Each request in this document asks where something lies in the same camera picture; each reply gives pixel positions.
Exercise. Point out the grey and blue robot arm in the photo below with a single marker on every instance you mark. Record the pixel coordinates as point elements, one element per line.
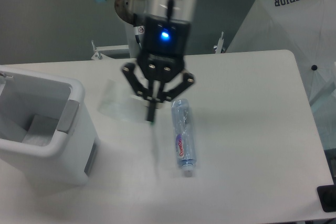
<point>170,9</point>

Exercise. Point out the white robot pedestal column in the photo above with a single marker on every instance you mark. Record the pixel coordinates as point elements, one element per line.
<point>131,43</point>

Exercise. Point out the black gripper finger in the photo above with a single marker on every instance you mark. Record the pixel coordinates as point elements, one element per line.
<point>139,90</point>
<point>188,80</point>

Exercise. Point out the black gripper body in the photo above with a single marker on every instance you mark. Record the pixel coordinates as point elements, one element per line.
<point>162,55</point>

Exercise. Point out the black device at table edge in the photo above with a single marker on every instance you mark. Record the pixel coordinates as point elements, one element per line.
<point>326,195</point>

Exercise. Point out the white paper bag green stripe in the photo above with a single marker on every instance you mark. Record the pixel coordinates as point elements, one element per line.
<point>119,102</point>

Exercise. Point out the white metal base frame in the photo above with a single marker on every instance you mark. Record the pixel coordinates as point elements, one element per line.
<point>116,52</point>

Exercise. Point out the clear plastic water bottle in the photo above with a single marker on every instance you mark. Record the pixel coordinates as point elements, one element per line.
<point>184,136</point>

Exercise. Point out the white plastic trash can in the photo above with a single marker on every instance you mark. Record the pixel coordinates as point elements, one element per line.
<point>69,156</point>

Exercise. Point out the white Superior umbrella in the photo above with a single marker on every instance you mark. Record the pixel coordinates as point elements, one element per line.
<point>304,27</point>

